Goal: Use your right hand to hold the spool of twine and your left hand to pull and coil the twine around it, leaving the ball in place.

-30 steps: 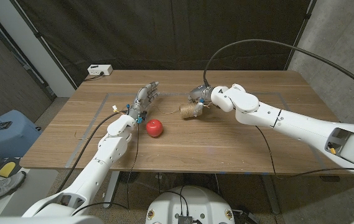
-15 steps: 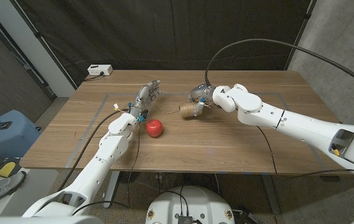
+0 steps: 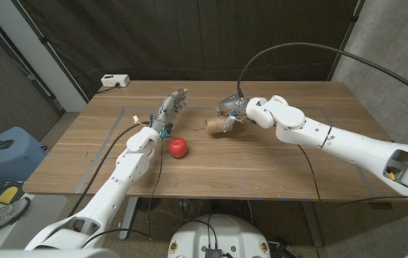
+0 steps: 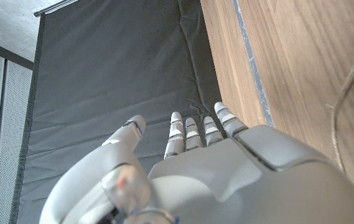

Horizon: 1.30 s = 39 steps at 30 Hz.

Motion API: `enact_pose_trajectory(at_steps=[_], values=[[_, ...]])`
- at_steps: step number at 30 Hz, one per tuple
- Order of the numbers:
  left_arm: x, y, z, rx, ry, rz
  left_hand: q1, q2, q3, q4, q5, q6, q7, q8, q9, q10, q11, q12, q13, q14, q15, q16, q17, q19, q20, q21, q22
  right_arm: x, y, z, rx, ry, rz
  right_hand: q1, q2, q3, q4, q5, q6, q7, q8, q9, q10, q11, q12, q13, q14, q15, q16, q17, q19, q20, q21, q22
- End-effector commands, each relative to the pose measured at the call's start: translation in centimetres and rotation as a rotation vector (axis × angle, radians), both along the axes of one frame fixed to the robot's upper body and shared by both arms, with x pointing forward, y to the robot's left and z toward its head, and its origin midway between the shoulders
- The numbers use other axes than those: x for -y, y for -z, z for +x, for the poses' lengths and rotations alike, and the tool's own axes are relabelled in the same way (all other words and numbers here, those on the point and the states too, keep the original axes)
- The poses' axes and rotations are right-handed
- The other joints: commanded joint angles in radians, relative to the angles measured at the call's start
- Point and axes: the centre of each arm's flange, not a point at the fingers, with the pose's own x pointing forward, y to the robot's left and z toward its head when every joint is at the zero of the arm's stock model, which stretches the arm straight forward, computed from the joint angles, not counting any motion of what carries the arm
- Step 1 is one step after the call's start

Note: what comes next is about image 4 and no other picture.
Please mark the brown twine spool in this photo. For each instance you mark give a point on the brown twine spool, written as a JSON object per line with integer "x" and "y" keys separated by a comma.
{"x": 352, "y": 74}

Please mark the silver backdrop crossbar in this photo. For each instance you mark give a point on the silver backdrop crossbar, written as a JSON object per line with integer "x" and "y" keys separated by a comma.
{"x": 55, "y": 7}

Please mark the black backdrop curtain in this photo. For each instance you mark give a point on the black backdrop curtain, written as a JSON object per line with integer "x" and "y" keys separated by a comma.
{"x": 117, "y": 62}

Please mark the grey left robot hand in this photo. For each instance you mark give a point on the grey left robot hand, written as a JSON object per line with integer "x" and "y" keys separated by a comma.
{"x": 226, "y": 186}

